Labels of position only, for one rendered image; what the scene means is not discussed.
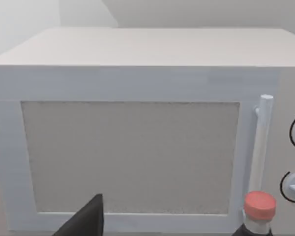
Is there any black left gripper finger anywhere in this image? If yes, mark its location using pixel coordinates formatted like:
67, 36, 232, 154
52, 193, 106, 236

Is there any pale blue microwave door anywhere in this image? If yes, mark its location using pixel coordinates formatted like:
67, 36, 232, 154
0, 64, 279, 233

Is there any dark bottle with red cap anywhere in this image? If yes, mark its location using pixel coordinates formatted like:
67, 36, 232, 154
233, 190, 277, 236

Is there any pale microwave oven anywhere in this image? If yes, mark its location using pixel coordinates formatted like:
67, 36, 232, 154
0, 27, 295, 234

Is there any white microwave door handle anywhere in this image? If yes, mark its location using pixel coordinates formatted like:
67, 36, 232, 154
248, 94, 274, 197

